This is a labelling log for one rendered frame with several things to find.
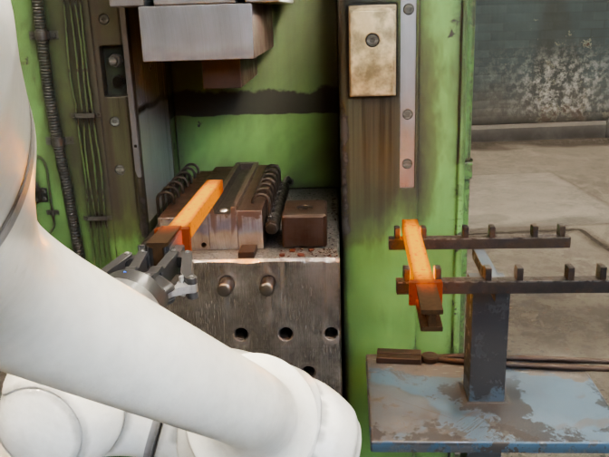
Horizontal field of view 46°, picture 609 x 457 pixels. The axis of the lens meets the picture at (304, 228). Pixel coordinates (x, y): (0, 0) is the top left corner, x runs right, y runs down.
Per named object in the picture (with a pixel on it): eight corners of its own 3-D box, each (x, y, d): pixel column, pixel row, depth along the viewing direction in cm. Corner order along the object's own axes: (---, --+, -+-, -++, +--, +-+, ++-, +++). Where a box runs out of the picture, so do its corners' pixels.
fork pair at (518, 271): (523, 280, 107) (524, 267, 106) (485, 281, 107) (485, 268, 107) (493, 234, 129) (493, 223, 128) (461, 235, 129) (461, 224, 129)
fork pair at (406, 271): (441, 281, 108) (441, 268, 107) (403, 282, 108) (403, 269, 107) (425, 235, 129) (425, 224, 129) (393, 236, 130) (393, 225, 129)
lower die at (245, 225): (264, 248, 138) (261, 206, 136) (159, 250, 139) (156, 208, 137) (279, 195, 178) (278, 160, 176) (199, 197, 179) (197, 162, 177)
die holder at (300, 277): (343, 469, 145) (339, 257, 132) (156, 469, 147) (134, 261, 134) (341, 345, 198) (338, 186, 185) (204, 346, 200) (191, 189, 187)
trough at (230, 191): (236, 213, 136) (236, 206, 136) (207, 214, 137) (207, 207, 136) (258, 167, 177) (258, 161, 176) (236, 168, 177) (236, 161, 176)
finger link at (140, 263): (134, 310, 79) (121, 311, 79) (150, 274, 90) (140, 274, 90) (130, 276, 78) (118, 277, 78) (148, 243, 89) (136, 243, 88)
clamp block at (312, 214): (326, 247, 138) (325, 215, 136) (282, 248, 138) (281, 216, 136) (327, 229, 149) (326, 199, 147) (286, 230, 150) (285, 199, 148)
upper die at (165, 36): (254, 58, 128) (251, 3, 125) (142, 62, 129) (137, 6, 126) (273, 47, 168) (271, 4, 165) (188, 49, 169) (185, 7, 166)
